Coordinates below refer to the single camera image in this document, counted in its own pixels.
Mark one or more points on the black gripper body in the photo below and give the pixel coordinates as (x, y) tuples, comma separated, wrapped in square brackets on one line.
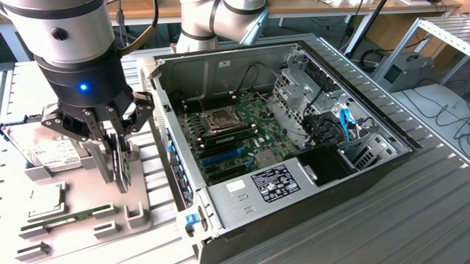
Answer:
[(88, 82)]

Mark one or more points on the black graphics card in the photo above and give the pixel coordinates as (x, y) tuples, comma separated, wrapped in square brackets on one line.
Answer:
[(120, 170)]

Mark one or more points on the silver hard disk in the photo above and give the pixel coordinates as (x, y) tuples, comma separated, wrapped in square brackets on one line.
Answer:
[(29, 148)]

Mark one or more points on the metal CPU socket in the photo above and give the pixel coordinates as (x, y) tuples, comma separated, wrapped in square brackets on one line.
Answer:
[(220, 118)]

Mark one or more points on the dark RAM stick with label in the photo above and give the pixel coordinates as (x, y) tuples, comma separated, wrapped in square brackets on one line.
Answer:
[(223, 141)]

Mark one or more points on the silver CPU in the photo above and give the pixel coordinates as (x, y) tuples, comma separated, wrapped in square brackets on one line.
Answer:
[(45, 200)]

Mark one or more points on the black expansion slot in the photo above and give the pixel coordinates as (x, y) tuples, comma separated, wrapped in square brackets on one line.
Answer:
[(223, 169)]

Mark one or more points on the brown cardboard box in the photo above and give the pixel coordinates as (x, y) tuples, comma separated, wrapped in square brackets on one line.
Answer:
[(138, 5)]

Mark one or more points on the grey parts rack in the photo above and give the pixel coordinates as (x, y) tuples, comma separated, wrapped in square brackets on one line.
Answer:
[(84, 209)]

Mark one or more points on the green RAM stick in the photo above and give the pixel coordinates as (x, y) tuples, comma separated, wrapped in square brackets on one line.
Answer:
[(61, 220)]

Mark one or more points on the green motherboard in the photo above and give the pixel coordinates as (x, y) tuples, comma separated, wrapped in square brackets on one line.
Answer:
[(272, 132)]

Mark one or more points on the silver chipset heat sink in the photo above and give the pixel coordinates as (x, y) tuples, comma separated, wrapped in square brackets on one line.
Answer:
[(268, 159)]

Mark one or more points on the blue case latch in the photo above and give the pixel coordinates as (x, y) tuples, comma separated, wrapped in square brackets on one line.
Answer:
[(190, 219)]

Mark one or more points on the silver power supply unit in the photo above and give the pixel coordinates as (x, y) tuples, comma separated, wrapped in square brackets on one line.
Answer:
[(235, 203)]

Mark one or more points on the silver drive cage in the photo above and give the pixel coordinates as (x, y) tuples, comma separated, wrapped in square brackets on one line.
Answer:
[(331, 100)]

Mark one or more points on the open black PC case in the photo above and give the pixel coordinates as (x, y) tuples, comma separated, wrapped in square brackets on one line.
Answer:
[(367, 198)]

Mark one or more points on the grey cabinet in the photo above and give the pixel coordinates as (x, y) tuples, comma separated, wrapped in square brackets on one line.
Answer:
[(407, 74)]

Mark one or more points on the wooden desk white frame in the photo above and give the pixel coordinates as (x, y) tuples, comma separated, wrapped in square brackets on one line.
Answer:
[(403, 8), (168, 19)]

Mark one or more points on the aluminium frame rack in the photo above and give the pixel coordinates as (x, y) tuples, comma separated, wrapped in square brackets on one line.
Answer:
[(448, 31)]

